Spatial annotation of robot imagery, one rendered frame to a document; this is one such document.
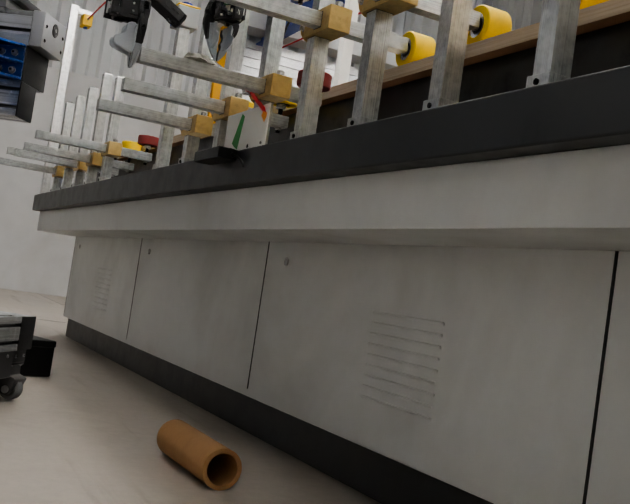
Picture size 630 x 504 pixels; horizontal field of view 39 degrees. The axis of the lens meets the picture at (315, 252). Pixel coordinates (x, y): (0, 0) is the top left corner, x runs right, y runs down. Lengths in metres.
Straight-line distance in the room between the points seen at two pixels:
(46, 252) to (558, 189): 9.02
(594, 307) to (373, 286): 0.65
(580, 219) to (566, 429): 0.39
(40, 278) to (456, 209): 8.82
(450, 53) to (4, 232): 8.73
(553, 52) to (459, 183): 0.25
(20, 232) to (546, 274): 8.77
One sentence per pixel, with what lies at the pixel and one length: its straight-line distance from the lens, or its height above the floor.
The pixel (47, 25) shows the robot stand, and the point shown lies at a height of 0.96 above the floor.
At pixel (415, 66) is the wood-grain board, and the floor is 0.89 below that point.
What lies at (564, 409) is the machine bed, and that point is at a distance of 1.42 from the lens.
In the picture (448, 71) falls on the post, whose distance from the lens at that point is 1.44.
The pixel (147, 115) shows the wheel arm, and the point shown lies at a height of 0.81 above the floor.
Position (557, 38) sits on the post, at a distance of 1.24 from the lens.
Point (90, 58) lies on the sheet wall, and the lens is 10.29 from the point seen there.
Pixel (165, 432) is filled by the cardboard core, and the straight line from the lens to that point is 2.00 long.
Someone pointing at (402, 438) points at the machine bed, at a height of 0.15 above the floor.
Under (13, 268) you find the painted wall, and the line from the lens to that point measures 9.97.
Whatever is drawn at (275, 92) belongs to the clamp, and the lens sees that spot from 2.04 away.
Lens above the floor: 0.39
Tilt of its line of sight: 3 degrees up
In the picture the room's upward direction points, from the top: 8 degrees clockwise
